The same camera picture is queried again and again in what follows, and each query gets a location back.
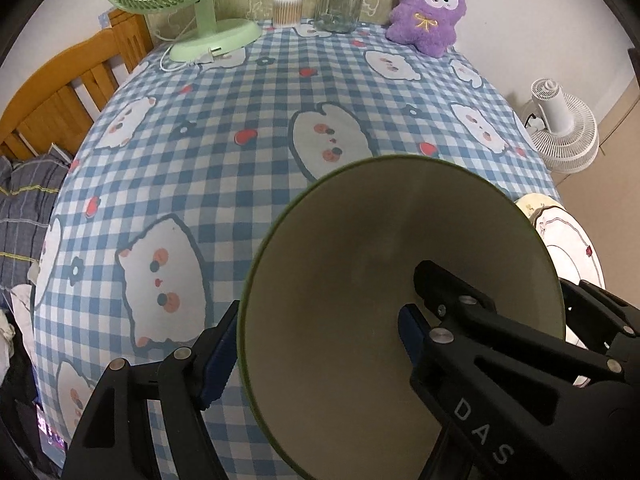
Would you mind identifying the white plate with red trim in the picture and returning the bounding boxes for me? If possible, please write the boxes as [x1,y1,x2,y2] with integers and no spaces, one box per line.
[532,206,606,390]

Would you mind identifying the green desk fan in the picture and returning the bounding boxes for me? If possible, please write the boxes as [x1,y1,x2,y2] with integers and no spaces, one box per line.
[97,0,263,63]

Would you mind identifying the white cloth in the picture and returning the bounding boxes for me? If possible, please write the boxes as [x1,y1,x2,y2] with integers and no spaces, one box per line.
[10,284,36,321]

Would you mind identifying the glass jar with black lid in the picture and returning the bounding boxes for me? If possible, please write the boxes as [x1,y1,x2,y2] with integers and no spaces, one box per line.
[313,0,367,34]

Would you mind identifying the cotton swab container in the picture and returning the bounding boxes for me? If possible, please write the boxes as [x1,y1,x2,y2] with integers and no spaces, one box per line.
[271,0,304,28]

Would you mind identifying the beige cabinet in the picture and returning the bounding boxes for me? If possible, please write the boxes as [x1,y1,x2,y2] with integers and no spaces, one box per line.
[597,75,640,291]

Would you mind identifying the white floor fan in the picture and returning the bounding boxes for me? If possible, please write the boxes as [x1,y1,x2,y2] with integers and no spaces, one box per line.
[527,77,600,175]

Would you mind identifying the blue checkered tablecloth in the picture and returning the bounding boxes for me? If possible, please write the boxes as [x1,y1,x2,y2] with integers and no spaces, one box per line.
[31,19,563,480]

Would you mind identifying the grey striped pillow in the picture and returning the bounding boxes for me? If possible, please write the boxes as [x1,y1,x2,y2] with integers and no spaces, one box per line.
[0,152,71,288]

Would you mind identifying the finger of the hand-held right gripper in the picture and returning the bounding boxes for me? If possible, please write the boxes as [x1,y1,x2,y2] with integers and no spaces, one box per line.
[559,277,640,356]
[413,259,498,333]

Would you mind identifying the yellow floral plate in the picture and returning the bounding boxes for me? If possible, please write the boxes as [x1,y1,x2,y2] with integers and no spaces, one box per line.
[514,192,563,231]

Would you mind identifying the purple plush toy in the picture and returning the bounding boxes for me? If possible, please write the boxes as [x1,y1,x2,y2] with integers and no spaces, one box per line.
[385,0,468,57]

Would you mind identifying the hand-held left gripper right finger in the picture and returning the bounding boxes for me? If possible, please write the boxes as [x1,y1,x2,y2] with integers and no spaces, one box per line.
[398,303,432,367]

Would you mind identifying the wooden bed headboard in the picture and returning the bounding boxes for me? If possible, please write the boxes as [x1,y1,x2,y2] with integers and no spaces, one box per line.
[0,7,155,161]

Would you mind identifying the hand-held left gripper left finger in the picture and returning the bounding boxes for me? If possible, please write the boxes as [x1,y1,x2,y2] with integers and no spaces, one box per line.
[60,300,241,480]

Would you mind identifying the white fan cable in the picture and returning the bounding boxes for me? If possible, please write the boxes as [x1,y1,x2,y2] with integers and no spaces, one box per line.
[159,7,223,73]

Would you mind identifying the lit screen device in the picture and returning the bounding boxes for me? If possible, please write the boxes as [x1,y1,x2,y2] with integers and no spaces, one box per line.
[35,400,68,461]

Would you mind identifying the large floral ceramic bowl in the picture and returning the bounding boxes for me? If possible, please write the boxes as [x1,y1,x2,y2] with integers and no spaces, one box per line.
[237,155,568,480]

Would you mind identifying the dark clothes pile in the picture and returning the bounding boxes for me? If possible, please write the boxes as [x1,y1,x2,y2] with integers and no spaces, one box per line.
[0,320,41,461]

